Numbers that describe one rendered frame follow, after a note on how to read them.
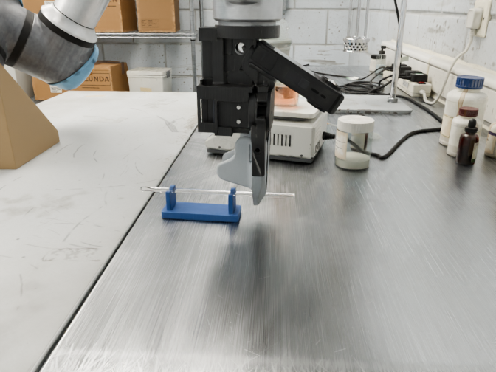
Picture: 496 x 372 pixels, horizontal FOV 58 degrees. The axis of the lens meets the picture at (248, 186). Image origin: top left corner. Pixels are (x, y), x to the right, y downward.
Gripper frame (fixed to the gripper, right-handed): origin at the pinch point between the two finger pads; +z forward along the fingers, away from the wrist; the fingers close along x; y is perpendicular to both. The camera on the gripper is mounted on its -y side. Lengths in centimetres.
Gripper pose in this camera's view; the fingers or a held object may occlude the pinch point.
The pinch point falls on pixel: (262, 194)
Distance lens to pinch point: 56.3
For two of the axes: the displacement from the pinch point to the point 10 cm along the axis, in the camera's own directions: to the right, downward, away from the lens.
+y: -9.9, -0.6, 1.2
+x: -1.3, 3.7, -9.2
